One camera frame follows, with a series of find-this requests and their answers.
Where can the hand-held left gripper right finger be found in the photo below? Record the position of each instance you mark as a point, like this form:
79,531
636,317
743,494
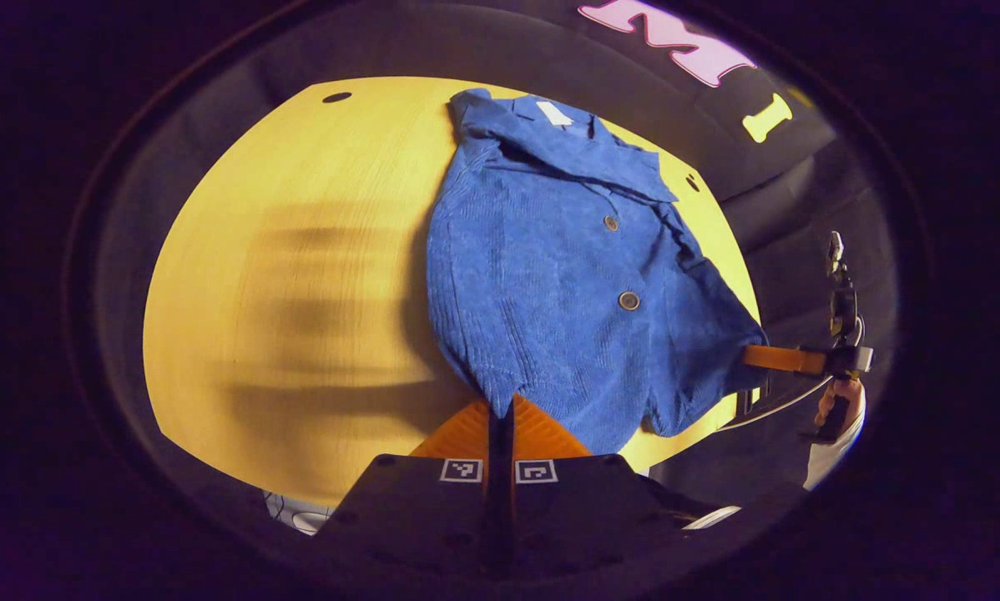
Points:
567,509

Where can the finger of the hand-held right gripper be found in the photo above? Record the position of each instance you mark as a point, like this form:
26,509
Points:
784,359

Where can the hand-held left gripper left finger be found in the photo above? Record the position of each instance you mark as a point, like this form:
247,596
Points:
433,501

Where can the white patterned cloth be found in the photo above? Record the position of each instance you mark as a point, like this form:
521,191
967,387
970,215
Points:
295,513

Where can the black backdrop cloth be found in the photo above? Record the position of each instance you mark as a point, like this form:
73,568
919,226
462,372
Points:
800,209

